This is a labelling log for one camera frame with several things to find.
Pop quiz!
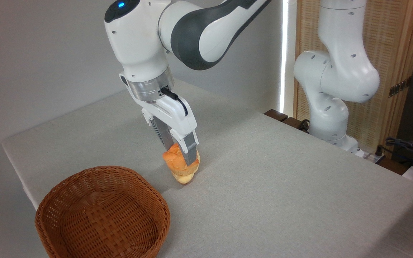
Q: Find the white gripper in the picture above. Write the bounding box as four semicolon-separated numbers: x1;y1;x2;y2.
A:
119;73;199;167

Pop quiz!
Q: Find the round orange bread roll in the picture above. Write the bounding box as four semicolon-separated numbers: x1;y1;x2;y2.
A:
162;143;193;176

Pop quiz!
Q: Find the long pale braided bread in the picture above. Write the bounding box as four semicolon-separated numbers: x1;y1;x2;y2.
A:
172;150;201;185

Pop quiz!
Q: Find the grey tablecloth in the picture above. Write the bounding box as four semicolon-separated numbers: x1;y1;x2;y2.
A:
1;79;413;258

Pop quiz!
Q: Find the brown wicker basket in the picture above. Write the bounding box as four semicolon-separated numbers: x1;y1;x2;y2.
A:
35;166;171;258

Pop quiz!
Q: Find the dark metal screen hinge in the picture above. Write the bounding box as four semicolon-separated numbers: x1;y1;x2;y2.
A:
389;77;412;98

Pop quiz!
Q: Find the bamboo folding screen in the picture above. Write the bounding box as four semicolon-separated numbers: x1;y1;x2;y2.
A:
294;0;413;158

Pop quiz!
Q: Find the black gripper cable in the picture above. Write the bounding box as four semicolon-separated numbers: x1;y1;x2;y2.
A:
161;88;189;117

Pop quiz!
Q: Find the dark cable bundle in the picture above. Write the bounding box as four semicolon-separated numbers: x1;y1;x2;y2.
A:
385;137;413;186

